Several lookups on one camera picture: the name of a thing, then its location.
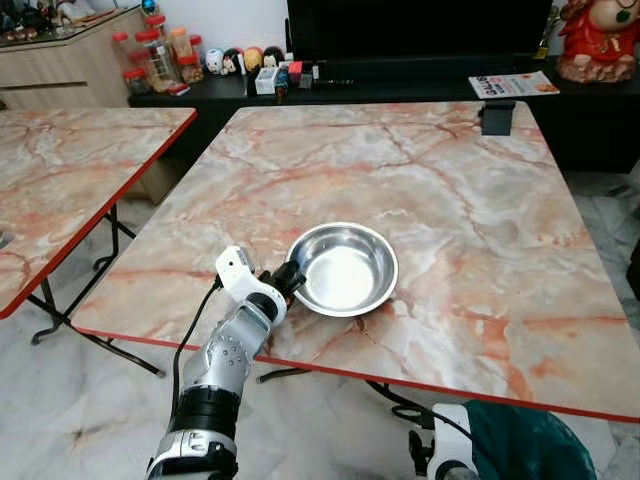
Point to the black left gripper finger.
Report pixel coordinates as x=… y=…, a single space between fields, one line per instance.
x=299 y=276

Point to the round stainless steel bowl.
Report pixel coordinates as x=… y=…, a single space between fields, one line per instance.
x=342 y=270

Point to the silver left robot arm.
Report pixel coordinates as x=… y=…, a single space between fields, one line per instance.
x=225 y=360

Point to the teal green fabric bag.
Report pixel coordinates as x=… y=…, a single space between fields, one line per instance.
x=525 y=445

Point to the marble-pattern folding table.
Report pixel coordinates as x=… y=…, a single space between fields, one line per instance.
x=60 y=170
x=450 y=200

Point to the small white box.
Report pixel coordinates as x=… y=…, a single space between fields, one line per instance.
x=265 y=80

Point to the small yellow doll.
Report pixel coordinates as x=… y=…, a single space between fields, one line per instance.
x=252 y=59

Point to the small white doll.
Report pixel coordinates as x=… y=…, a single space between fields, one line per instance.
x=215 y=61

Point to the clear jar red lid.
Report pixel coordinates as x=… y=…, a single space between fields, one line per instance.
x=158 y=60

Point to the small black table clamp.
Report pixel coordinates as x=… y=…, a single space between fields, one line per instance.
x=497 y=118

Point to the black flat television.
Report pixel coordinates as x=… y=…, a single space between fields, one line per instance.
x=420 y=30

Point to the printed paper flyer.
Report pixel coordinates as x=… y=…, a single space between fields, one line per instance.
x=513 y=85

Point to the light wooden cabinet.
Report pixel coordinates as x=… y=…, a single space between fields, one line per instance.
x=60 y=65

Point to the black low television console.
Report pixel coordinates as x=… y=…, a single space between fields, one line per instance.
x=590 y=120

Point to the red festive figurine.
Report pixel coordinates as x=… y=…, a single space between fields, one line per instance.
x=598 y=40

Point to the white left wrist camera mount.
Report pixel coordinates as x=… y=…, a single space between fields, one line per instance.
x=235 y=268

